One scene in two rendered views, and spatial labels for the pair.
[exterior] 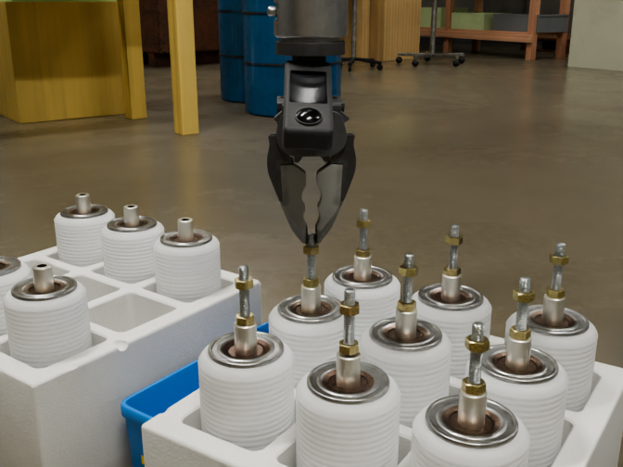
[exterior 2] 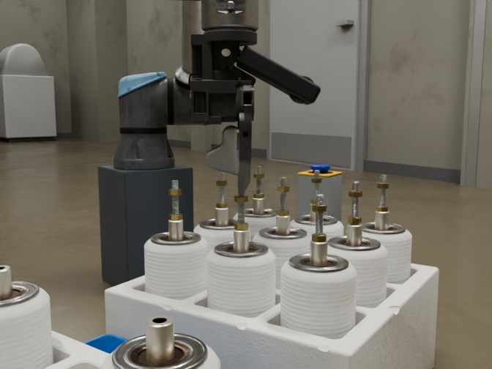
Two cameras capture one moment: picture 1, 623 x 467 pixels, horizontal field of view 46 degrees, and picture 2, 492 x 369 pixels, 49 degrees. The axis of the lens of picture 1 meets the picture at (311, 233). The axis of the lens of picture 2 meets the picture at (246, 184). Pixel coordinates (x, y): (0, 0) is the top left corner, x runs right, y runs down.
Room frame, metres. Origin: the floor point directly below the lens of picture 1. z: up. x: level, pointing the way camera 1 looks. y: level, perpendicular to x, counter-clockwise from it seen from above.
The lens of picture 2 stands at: (0.75, 0.73, 0.45)
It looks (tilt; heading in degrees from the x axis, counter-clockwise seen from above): 8 degrees down; 270
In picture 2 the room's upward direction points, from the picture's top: straight up
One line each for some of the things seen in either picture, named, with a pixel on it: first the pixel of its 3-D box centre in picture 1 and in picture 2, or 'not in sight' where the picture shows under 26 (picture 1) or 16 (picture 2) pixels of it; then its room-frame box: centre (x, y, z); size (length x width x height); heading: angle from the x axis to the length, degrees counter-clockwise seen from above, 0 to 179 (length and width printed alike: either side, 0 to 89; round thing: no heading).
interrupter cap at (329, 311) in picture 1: (311, 309); (241, 250); (0.75, 0.00, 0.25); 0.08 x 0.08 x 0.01
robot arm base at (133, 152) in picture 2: not in sight; (143, 146); (1.00, -0.62, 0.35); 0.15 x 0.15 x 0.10
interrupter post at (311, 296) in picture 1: (311, 298); (241, 241); (0.75, 0.00, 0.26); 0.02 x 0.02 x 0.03
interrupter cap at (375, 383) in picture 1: (348, 382); (353, 244); (0.59, -0.03, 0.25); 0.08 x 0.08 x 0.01
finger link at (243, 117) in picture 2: (289, 160); (244, 127); (0.75, 0.02, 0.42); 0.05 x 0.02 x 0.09; 93
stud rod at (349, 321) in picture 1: (349, 329); (355, 207); (0.59, -0.03, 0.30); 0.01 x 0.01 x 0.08
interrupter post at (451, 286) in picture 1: (451, 287); (222, 217); (0.79, -0.16, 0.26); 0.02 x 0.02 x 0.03
